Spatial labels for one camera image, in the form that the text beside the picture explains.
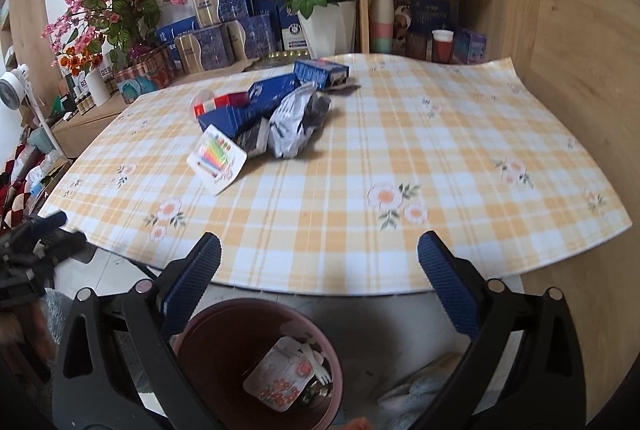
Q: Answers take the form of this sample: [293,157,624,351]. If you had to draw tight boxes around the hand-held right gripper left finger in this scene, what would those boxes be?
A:
[51,233,224,430]

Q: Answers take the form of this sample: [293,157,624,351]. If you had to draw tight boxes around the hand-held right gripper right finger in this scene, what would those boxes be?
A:
[417,230,586,430]

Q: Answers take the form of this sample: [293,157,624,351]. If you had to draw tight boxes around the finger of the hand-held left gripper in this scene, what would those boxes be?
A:
[30,230,89,262]
[19,210,69,242]

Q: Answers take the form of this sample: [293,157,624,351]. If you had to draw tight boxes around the brown plastic bin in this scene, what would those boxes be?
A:
[172,299,344,430]

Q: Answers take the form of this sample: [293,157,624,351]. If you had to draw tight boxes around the colourful candle pack card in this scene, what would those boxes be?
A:
[186,123,249,196]

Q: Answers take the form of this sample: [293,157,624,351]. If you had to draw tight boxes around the white paper plate red print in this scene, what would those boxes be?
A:
[243,336,317,411]

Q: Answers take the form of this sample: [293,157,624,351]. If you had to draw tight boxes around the white plastic fork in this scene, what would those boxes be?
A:
[298,337,331,386]

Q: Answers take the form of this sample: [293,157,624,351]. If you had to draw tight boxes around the dark printed wrapper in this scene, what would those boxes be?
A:
[234,117,271,157]

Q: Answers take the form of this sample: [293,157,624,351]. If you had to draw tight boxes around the red and white small box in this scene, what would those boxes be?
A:
[193,92,251,117]

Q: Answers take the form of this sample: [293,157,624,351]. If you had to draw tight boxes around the long dark blue box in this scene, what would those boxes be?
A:
[197,72,301,137]

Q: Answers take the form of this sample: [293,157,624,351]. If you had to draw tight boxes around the silver foil wrapper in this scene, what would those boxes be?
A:
[267,84,332,160]

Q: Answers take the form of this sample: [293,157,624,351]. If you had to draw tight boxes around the red white checkered blanket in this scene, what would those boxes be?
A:
[0,144,52,222]

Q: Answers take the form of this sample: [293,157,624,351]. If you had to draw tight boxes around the light blue towel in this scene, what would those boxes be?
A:
[376,352,467,422]

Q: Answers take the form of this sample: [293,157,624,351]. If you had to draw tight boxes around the low wooden cabinet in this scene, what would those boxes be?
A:
[50,75,201,160]

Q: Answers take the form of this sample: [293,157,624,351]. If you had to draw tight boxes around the row of small bottles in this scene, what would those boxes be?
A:
[59,79,97,117]

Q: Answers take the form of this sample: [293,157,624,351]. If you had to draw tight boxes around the yellow plaid floral tablecloth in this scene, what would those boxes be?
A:
[39,53,635,298]

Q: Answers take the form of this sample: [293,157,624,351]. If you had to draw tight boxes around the white standing fan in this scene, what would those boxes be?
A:
[0,64,69,162]

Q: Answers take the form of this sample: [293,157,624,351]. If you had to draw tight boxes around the white vase orange flowers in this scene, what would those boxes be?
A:
[56,47,112,108]

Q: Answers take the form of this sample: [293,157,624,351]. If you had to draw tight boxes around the scalloped flower basket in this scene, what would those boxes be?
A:
[114,44,177,106]

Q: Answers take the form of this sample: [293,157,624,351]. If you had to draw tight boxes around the small dark foil wrapper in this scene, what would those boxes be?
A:
[327,77,361,94]

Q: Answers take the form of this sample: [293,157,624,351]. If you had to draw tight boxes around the flat blue box white print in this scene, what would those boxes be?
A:
[155,16,199,57]

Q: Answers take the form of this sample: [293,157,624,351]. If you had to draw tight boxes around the blue and gold gift box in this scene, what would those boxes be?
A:
[224,14,279,62]
[177,24,234,74]
[191,0,254,28]

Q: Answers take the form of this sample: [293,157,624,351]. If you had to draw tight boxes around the red paper cup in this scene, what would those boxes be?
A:
[432,29,454,64]

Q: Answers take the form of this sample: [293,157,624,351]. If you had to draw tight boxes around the small blue carton box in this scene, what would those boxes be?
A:
[452,29,489,64]

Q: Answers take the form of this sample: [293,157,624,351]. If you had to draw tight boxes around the brown cup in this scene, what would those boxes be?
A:
[406,32,431,62]

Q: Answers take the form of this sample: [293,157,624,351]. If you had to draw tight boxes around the gold metal tray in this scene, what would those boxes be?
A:
[259,50,314,62]

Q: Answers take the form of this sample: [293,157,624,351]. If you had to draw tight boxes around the blue milk carton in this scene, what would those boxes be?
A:
[292,58,351,90]

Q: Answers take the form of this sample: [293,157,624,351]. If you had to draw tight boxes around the stack of pastel cups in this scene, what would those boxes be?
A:
[369,0,396,54]

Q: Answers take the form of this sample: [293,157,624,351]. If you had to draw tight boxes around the dark blue picture box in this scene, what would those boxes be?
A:
[392,0,452,42]

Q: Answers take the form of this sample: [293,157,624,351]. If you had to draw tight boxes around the dark blue upright box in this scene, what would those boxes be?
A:
[249,0,281,19]

